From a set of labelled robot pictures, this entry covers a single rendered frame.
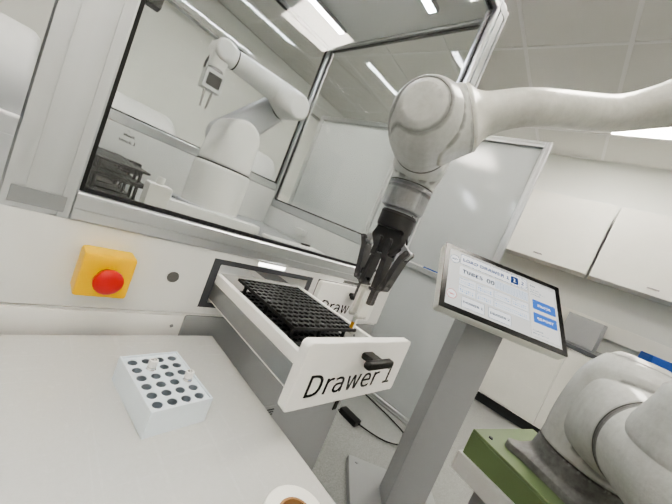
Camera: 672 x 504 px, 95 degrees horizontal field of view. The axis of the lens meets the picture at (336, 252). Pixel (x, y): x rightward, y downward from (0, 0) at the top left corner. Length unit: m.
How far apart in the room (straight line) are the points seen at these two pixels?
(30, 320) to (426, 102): 0.67
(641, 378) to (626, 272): 3.13
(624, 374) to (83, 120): 0.95
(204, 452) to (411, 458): 1.19
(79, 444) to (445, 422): 1.29
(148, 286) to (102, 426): 0.27
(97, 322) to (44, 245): 0.16
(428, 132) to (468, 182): 1.95
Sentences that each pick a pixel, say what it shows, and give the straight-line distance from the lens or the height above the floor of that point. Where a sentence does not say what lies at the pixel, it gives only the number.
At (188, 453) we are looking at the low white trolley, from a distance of 0.49.
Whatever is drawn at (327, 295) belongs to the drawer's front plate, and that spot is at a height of 0.89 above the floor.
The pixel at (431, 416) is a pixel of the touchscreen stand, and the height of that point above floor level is 0.51.
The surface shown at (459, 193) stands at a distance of 2.38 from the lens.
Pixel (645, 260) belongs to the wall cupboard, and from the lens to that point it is 3.88.
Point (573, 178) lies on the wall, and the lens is 4.43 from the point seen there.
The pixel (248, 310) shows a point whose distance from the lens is 0.60.
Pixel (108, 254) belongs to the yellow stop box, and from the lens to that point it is 0.61.
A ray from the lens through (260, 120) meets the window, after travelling 0.71.
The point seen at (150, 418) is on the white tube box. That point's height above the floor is 0.79.
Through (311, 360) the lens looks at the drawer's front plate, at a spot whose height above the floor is 0.90.
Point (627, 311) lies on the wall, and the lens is 4.18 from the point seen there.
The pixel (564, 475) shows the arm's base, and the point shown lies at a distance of 0.78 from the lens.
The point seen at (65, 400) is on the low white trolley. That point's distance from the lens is 0.55.
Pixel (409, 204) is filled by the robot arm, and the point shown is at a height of 1.18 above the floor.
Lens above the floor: 1.09
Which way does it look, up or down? 5 degrees down
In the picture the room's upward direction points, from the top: 22 degrees clockwise
